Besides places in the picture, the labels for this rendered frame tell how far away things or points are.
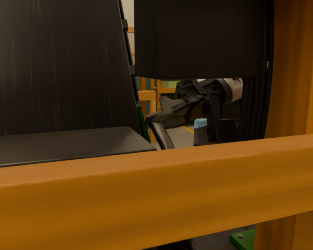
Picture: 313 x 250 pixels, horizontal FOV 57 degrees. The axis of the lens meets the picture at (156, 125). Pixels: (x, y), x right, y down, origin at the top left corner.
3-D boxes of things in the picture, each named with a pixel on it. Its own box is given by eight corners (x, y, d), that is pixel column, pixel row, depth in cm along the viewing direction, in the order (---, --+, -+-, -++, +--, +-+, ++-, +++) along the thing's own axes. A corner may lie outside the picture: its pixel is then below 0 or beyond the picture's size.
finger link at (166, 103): (143, 105, 70) (175, 96, 74) (154, 125, 68) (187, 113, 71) (144, 97, 68) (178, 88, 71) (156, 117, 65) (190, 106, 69)
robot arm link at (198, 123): (194, 139, 151) (195, 113, 148) (220, 140, 148) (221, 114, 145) (192, 145, 139) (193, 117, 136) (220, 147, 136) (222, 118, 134)
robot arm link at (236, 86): (239, 103, 79) (249, 85, 72) (225, 109, 77) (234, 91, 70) (223, 84, 82) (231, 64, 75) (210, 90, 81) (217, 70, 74)
